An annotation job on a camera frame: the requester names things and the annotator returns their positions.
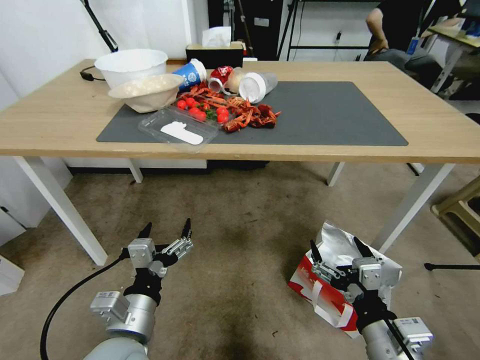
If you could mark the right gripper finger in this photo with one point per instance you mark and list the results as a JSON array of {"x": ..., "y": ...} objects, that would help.
[
  {"x": 328, "y": 270},
  {"x": 363, "y": 250}
]

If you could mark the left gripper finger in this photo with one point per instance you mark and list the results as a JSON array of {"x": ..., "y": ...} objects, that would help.
[
  {"x": 182, "y": 245},
  {"x": 145, "y": 231}
]

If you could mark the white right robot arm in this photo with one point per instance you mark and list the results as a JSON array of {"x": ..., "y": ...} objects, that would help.
[{"x": 378, "y": 337}]

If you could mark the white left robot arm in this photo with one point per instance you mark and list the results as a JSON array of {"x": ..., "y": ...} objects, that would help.
[{"x": 138, "y": 315}]

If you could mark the red white food delivery bag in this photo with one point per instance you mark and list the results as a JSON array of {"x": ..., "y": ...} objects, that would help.
[{"x": 330, "y": 298}]

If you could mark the clear plastic food container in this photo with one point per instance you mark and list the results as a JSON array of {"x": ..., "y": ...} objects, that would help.
[{"x": 159, "y": 125}]

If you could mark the black stand foot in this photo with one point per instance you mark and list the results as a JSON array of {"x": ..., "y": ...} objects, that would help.
[{"x": 450, "y": 266}]

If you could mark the beige plastic stool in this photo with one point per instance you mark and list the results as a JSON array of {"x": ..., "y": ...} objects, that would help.
[{"x": 463, "y": 210}]

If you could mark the white cabinet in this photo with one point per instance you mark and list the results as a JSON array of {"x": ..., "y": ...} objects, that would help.
[{"x": 22, "y": 195}]

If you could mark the red crawfish shell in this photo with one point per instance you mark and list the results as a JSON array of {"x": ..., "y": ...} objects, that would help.
[
  {"x": 235, "y": 125},
  {"x": 198, "y": 91},
  {"x": 215, "y": 99},
  {"x": 240, "y": 106},
  {"x": 266, "y": 116}
]

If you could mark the beige paper bowl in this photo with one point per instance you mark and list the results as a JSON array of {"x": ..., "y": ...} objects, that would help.
[{"x": 150, "y": 99}]

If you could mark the green vegetable piece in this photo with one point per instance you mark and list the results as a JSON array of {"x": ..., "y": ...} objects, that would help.
[{"x": 211, "y": 113}]

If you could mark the white box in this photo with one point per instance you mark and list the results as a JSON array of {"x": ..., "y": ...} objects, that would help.
[{"x": 9, "y": 275}]

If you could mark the dark grey table mat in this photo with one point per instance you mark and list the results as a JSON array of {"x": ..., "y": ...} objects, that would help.
[{"x": 318, "y": 112}]

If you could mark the wooden table with white legs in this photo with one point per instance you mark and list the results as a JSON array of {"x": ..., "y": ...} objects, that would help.
[{"x": 56, "y": 112}]

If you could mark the blue paper cup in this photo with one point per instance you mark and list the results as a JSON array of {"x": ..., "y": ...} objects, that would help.
[{"x": 189, "y": 77}]

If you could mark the large white bowl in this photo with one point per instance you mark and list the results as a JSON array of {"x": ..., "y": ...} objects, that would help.
[{"x": 131, "y": 69}]

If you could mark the clear cup with white lid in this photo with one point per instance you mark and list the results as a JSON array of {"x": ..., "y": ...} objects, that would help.
[{"x": 252, "y": 88}]

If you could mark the crushed red can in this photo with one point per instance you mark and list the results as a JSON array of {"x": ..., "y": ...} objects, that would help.
[{"x": 219, "y": 75}]

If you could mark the beige crumpled cup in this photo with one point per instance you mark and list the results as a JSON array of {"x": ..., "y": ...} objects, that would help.
[{"x": 235, "y": 80}]

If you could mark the black tissue box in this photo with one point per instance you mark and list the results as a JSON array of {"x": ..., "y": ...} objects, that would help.
[{"x": 213, "y": 56}]

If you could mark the white tissue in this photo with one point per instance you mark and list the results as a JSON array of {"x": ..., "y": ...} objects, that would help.
[{"x": 216, "y": 36}]

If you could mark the black tripod leg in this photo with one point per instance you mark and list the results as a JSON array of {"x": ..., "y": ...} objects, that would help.
[{"x": 100, "y": 26}]

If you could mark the blue id badge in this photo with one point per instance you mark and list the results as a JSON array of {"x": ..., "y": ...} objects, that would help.
[{"x": 412, "y": 45}]

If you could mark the black cabinet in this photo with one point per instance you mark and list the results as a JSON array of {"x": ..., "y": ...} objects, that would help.
[{"x": 262, "y": 37}]

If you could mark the person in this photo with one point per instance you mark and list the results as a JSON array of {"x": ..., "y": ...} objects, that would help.
[{"x": 393, "y": 22}]

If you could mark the pale wooden desk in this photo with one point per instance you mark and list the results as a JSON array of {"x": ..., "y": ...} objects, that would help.
[{"x": 453, "y": 33}]

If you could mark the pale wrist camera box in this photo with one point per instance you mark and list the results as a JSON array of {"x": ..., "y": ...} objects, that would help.
[
  {"x": 368, "y": 273},
  {"x": 141, "y": 253}
]

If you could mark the black metal frame stand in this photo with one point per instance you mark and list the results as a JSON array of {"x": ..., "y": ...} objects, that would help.
[{"x": 322, "y": 47}]

